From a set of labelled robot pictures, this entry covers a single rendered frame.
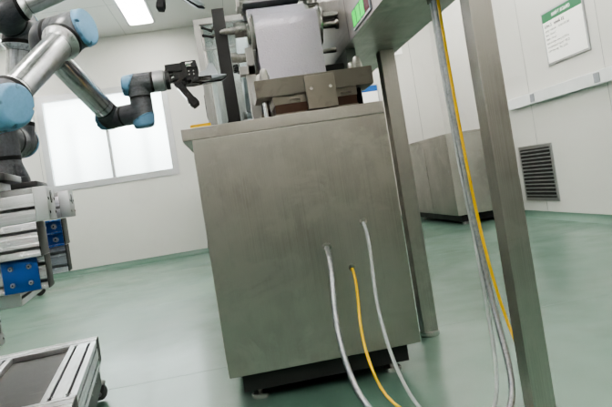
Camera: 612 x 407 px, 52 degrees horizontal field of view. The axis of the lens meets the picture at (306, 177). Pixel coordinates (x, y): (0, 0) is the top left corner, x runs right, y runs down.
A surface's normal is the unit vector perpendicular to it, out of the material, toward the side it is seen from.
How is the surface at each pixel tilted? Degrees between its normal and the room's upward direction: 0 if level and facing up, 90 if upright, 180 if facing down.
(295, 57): 90
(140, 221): 90
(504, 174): 90
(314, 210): 90
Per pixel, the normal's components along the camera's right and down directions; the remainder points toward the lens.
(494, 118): 0.11, -0.03
